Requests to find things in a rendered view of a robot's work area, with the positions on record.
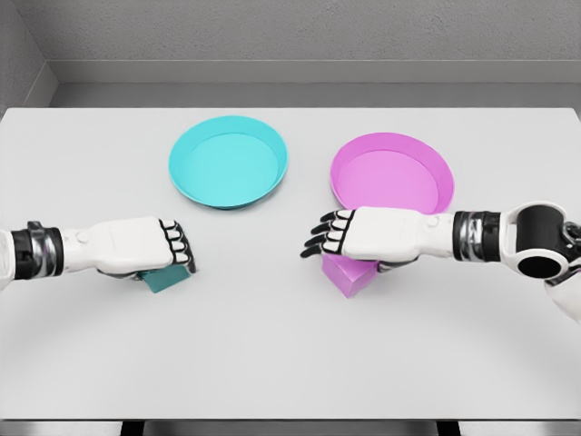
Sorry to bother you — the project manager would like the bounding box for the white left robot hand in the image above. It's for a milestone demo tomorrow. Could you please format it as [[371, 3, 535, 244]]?
[[88, 215, 198, 282]]

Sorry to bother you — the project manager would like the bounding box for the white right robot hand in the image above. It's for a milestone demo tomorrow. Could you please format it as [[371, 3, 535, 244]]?
[[299, 206, 423, 273]]

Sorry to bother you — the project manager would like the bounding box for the teal block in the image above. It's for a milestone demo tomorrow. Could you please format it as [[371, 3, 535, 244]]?
[[140, 263, 191, 295]]

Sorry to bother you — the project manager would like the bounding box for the pink block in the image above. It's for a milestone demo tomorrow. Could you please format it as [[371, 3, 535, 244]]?
[[321, 253, 379, 300]]

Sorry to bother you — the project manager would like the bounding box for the pink round plate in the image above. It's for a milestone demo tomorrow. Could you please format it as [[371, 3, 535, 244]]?
[[330, 132, 456, 216]]

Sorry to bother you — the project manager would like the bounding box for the teal round plate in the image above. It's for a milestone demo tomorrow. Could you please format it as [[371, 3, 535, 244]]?
[[168, 114, 290, 212]]

